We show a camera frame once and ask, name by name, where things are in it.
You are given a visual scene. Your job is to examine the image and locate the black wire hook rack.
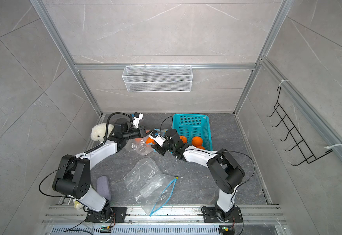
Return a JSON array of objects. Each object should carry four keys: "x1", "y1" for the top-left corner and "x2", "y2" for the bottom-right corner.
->
[{"x1": 266, "y1": 87, "x2": 333, "y2": 166}]

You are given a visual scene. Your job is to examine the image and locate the orange five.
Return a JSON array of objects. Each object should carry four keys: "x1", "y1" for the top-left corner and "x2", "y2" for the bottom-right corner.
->
[{"x1": 146, "y1": 138, "x2": 155, "y2": 145}]

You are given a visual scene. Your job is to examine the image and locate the purple cloth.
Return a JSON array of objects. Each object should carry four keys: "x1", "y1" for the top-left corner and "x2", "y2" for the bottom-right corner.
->
[{"x1": 96, "y1": 175, "x2": 112, "y2": 201}]

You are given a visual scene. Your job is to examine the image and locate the aluminium mounting rail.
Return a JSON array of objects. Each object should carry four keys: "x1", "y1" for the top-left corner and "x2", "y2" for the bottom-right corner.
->
[{"x1": 40, "y1": 205, "x2": 287, "y2": 225}]

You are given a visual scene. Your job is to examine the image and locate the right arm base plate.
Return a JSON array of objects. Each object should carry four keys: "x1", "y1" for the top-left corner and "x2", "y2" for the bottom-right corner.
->
[{"x1": 201, "y1": 206, "x2": 243, "y2": 223}]

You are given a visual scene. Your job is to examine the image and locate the white plush dog toy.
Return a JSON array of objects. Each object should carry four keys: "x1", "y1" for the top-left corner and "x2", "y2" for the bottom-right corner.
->
[{"x1": 90, "y1": 123, "x2": 106, "y2": 143}]

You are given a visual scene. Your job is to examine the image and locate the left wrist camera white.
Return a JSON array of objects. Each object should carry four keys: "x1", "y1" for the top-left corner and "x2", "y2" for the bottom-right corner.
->
[{"x1": 131, "y1": 112, "x2": 143, "y2": 128}]

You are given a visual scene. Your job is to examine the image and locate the teal plastic basket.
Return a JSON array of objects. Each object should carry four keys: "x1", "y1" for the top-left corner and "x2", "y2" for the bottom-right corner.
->
[{"x1": 172, "y1": 114, "x2": 213, "y2": 151}]

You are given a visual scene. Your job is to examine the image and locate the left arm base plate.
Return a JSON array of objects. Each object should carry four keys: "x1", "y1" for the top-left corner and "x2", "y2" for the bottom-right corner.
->
[{"x1": 86, "y1": 207, "x2": 128, "y2": 223}]

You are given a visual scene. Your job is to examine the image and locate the orange four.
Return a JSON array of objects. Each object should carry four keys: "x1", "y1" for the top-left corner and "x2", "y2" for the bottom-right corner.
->
[{"x1": 191, "y1": 136, "x2": 203, "y2": 147}]

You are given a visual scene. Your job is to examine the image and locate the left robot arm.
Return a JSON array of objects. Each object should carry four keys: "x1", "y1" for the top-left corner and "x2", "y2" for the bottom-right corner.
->
[{"x1": 52, "y1": 112, "x2": 146, "y2": 221}]

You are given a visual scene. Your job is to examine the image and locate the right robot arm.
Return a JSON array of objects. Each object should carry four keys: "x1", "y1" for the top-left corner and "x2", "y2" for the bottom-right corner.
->
[{"x1": 149, "y1": 129, "x2": 245, "y2": 222}]

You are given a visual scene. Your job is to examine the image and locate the orange three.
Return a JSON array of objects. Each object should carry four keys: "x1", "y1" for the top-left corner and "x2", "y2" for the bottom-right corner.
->
[{"x1": 180, "y1": 136, "x2": 188, "y2": 144}]

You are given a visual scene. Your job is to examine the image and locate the clear zip-top bag blue seal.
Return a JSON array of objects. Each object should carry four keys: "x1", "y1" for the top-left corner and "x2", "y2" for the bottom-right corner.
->
[{"x1": 124, "y1": 158, "x2": 178, "y2": 216}]

